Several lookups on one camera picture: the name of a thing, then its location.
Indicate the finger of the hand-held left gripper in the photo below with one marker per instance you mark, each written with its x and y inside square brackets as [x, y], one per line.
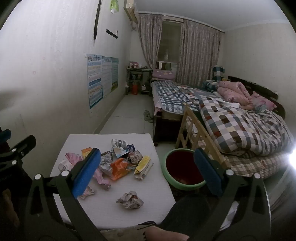
[23, 144]
[5, 134]

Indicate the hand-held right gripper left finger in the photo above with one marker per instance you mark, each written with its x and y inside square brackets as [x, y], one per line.
[86, 173]

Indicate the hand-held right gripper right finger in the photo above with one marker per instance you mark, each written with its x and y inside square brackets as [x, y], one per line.
[208, 172]

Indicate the long pink wrapper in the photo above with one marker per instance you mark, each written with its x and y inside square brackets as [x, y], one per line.
[101, 179]

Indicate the pink printed wrapper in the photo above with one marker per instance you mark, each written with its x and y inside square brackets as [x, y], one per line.
[87, 193]

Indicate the silver wrapper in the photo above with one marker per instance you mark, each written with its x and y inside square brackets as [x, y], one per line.
[105, 163]

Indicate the yellow cardboard box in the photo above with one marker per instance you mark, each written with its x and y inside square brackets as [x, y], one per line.
[86, 151]

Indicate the pink and white wrapper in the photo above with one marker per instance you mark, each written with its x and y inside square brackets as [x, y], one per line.
[63, 166]

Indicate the green basin with red inside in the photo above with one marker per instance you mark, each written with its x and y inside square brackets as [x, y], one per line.
[182, 166]

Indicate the brown wrapper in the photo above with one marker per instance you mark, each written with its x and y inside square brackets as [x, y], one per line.
[106, 153]

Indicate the orange plastic wrapper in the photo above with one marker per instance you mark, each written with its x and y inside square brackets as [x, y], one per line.
[119, 169]

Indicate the blue and white wrapper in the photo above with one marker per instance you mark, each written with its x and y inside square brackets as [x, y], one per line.
[120, 152]

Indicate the large paper ball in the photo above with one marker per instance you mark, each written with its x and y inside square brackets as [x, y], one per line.
[129, 199]

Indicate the small printed ball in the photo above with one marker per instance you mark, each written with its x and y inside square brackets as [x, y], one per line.
[135, 157]

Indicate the dark blue wrapper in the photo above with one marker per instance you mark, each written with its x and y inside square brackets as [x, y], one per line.
[130, 147]

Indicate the yellow and white wrapper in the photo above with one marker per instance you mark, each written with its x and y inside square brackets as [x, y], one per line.
[142, 165]

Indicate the grey printed paper wrapper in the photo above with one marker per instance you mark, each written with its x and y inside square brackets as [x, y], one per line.
[118, 141]

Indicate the person's leg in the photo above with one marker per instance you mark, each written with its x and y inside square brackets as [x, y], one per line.
[189, 215]

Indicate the dark wooden bed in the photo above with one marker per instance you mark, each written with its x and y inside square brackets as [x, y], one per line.
[161, 132]

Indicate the white cloth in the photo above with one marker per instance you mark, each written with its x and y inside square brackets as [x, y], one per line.
[229, 103]

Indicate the pink floral quilt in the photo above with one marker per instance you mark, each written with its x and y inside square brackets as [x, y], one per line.
[233, 92]

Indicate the pink under sheet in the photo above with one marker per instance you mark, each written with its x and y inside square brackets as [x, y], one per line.
[156, 104]

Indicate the blue plaid bedsheet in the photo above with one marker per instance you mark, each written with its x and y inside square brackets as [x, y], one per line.
[171, 95]

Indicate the blue plaid pillow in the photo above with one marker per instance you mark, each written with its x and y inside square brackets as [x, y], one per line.
[209, 85]

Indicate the teal checkered cushion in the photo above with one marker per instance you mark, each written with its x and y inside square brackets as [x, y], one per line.
[218, 70]

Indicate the pink star pillow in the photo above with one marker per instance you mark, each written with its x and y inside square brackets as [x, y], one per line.
[163, 74]

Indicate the dark desk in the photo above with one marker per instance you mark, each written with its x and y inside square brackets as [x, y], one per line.
[138, 70]

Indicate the wide patterned curtain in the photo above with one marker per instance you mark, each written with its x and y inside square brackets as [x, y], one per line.
[198, 53]

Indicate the window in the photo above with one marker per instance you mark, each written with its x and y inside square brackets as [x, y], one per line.
[170, 41]

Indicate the narrow patterned curtain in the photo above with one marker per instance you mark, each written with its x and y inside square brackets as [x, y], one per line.
[149, 41]

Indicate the green hanging tag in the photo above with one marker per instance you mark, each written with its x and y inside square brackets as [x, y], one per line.
[113, 5]

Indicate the wooden bed rail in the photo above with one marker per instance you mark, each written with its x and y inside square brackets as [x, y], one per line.
[196, 129]

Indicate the blue chart wall poster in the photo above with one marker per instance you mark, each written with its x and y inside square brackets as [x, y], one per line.
[94, 81]

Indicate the green edged wall poster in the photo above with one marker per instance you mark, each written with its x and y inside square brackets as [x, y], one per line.
[115, 73]

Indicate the black wall bracket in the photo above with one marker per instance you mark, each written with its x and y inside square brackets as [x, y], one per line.
[112, 33]

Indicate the black wall strip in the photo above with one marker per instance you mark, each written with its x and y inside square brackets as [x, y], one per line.
[97, 18]

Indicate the beige wall air conditioner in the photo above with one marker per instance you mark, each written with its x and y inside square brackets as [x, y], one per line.
[130, 9]

